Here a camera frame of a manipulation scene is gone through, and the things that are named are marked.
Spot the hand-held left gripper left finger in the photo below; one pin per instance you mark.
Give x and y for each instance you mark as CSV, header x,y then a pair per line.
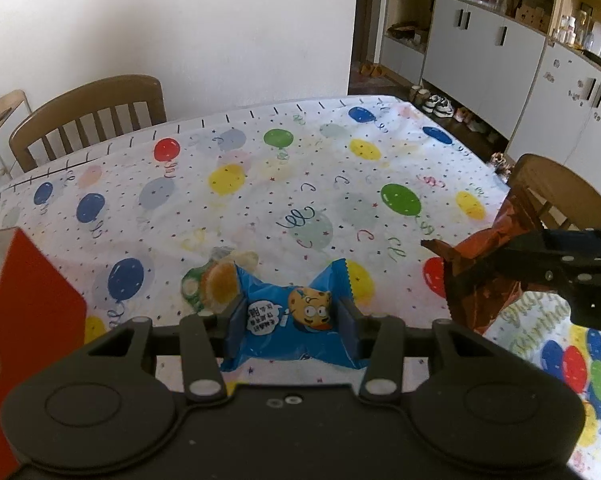
x,y
236,320

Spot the patterned slippers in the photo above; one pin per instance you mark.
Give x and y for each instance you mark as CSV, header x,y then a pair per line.
x,y
500,164

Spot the low grey cabinet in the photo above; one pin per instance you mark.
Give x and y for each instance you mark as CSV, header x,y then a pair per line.
x,y
400,60

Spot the small cardboard boxes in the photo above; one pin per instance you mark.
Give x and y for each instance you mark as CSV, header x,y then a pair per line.
x,y
533,17

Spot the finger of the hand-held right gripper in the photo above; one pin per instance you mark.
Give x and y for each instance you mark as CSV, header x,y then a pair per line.
x,y
535,270
580,244

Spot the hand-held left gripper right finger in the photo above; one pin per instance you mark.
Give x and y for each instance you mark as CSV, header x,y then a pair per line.
x,y
346,327

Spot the brown slippers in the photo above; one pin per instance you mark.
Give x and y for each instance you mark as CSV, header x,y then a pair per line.
x,y
370,69

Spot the blue snack packet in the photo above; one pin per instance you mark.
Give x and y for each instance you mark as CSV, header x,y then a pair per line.
x,y
280,300

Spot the brown tray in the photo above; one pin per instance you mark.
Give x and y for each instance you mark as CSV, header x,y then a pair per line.
x,y
403,30

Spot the balloon printed tablecloth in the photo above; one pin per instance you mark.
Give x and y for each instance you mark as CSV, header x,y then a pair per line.
x,y
305,185

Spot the red cardboard box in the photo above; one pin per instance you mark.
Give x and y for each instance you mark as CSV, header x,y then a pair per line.
x,y
30,310

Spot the red-brown foil snack packet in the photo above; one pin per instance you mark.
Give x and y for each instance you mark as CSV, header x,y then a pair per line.
x,y
480,280

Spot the row of jars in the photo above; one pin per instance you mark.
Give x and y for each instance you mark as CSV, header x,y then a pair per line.
x,y
573,30

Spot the orange green snack packet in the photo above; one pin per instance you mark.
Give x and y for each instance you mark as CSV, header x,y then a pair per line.
x,y
215,280

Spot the white black sneaker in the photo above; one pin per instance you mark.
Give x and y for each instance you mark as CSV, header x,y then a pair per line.
x,y
430,105
444,109

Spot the wooden slat-back chair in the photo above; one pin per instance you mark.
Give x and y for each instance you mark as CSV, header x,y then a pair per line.
x,y
80,100

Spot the wooden round-back chair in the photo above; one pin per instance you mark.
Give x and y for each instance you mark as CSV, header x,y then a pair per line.
x,y
555,180

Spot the pink shoe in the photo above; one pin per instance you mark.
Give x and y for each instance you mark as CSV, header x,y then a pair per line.
x,y
463,114

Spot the tall grey wall cabinet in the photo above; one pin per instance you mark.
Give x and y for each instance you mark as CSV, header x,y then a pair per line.
x,y
480,50

